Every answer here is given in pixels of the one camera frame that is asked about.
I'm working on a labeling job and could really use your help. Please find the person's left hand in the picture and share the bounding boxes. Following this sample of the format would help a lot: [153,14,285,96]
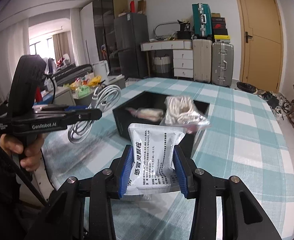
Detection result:
[0,134,44,172]

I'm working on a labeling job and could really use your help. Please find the dark grey refrigerator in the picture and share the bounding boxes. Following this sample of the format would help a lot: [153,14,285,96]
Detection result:
[114,12,148,79]

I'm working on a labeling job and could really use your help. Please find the bagged cream rope coil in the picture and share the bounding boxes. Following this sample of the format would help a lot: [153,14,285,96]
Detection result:
[125,106,165,122]

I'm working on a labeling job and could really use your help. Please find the white charging cable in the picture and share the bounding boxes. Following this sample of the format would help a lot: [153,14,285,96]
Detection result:
[67,84,122,145]

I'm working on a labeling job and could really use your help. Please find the black tote bag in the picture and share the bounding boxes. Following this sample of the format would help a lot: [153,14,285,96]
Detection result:
[177,20,191,40]

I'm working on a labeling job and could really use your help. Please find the white drawer desk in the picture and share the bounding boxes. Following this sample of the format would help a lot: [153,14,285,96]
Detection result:
[140,40,193,79]

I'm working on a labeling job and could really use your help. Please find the teal suitcase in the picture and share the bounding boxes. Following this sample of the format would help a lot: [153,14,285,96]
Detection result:
[192,3,212,38]

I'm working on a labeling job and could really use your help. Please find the stacked shoe boxes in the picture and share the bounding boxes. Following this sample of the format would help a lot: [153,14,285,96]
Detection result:
[211,13,230,43]

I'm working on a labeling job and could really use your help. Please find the black trash bin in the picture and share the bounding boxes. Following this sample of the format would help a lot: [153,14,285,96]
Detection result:
[236,81,257,94]

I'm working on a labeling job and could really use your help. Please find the silver suitcase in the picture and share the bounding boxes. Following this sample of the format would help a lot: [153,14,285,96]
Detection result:
[211,42,234,87]

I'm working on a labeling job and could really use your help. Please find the beige suitcase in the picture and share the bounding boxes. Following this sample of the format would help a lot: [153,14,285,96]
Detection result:
[192,39,212,83]

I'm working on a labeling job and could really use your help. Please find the bagged striped white rope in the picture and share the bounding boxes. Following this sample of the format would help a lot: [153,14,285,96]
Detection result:
[159,95,211,134]

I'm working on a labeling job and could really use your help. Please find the wooden door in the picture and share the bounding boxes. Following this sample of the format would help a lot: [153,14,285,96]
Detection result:
[237,0,283,92]

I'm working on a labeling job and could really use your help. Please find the white medicine sachet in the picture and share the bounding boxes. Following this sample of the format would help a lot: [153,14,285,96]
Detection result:
[124,123,186,196]

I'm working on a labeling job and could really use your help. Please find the striped laundry basket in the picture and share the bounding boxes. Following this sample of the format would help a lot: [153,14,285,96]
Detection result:
[153,56,172,74]

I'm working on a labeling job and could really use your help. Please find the black cardboard box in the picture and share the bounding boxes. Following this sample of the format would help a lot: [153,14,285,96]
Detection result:
[113,92,204,158]

